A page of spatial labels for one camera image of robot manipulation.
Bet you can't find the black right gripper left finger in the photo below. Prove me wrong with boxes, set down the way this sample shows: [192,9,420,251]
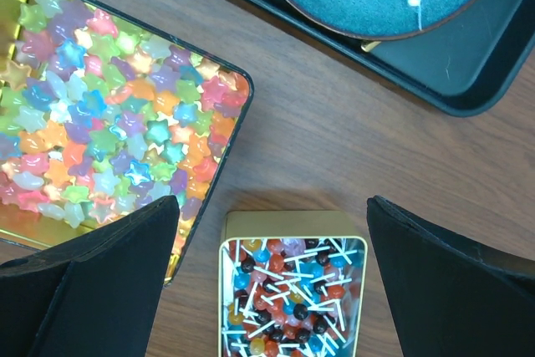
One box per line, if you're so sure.
[1,196,180,356]

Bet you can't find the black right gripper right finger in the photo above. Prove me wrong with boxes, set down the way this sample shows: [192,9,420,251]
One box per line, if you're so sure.
[366,196,534,356]

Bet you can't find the black tin of star candies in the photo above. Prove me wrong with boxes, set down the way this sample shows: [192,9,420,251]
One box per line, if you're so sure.
[1,0,253,279]

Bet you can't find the gold tin of lollipops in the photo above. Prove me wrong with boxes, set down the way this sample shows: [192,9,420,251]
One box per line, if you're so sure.
[218,211,368,356]

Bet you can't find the black serving tray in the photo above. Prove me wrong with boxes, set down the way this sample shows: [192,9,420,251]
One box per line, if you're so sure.
[243,0,534,117]

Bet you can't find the gold spoon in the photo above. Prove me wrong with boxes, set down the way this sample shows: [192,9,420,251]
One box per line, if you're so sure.
[360,40,381,53]

